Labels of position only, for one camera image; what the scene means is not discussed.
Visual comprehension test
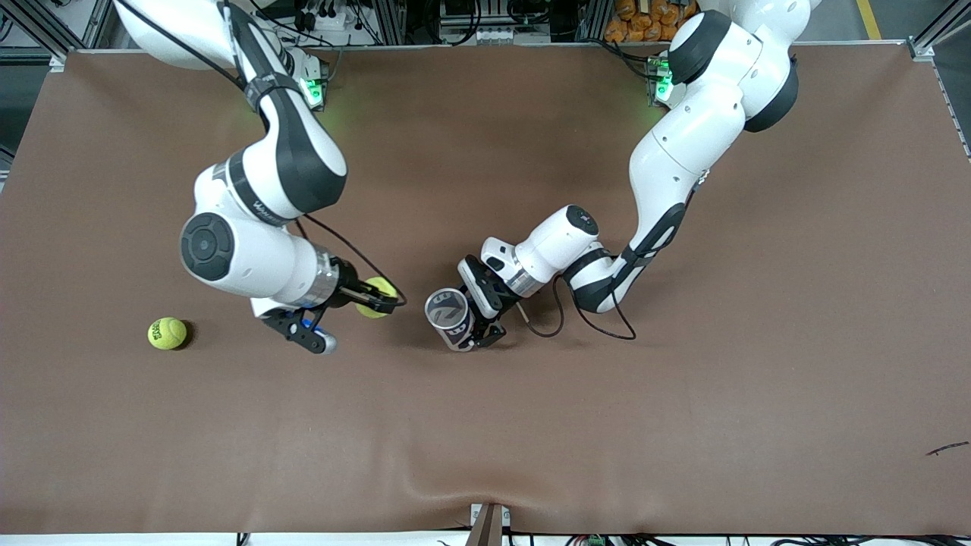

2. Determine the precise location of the plain yellow tennis ball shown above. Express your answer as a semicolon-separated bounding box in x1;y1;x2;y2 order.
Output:
356;277;398;319

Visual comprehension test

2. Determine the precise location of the clear tennis ball can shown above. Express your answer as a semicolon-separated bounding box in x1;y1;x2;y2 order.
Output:
424;288;477;353

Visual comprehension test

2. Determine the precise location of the yellow tennis ball black print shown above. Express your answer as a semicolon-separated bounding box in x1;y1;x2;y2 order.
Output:
147;317;188;351

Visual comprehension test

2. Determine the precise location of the brown table cover sheet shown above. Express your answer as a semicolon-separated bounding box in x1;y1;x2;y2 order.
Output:
0;43;971;536

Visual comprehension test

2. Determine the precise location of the white terminal block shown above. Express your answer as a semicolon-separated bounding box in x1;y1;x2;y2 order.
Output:
474;27;552;44

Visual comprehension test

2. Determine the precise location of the white power strip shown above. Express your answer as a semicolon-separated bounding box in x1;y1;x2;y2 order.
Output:
294;6;357;35

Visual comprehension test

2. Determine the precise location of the black electronics unit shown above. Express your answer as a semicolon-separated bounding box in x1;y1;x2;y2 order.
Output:
438;0;555;27

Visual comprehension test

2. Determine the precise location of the pile of orange packets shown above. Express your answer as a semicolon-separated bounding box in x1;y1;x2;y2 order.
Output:
605;0;695;44

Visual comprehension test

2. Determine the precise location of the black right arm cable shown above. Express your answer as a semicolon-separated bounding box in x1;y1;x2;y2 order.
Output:
114;0;408;308

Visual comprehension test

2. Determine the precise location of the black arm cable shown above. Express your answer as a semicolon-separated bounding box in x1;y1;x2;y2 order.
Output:
114;0;408;308
522;174;710;340

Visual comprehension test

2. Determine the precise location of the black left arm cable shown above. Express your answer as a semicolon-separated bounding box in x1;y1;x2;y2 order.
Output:
522;174;710;340

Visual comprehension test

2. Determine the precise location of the grey metal bracket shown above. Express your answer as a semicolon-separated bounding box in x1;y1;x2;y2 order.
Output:
469;502;511;546

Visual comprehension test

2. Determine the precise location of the aluminium frame profile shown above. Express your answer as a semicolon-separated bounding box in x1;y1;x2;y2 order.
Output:
0;0;115;71
908;0;971;160

